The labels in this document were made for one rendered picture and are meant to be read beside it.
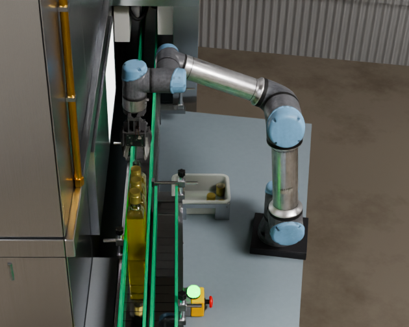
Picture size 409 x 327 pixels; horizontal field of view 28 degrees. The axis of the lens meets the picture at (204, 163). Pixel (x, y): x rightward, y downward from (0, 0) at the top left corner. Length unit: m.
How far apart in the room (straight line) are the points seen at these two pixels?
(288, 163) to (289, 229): 0.26
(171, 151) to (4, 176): 1.56
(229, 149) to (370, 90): 2.11
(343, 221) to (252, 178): 1.11
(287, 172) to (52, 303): 0.87
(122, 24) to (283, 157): 1.35
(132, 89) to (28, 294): 0.68
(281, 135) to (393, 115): 2.74
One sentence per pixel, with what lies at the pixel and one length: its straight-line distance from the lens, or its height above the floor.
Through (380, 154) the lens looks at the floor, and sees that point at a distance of 4.86.
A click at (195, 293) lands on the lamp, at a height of 0.85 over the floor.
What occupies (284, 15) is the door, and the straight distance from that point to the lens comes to 5.59.
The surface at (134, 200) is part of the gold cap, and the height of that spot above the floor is 1.13.
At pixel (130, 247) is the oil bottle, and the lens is 2.72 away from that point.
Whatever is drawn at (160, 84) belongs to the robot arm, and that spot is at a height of 1.52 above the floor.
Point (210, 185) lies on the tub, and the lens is 3.21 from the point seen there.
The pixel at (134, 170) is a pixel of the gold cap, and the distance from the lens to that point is 2.68.
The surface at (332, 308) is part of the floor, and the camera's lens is 3.88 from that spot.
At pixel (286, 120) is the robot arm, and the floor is 1.41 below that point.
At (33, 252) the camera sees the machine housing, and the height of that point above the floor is 1.35.
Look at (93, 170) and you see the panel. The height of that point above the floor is 1.25.
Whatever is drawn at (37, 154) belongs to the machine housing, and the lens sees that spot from 1.94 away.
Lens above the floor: 2.80
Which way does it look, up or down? 37 degrees down
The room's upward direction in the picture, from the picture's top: 2 degrees clockwise
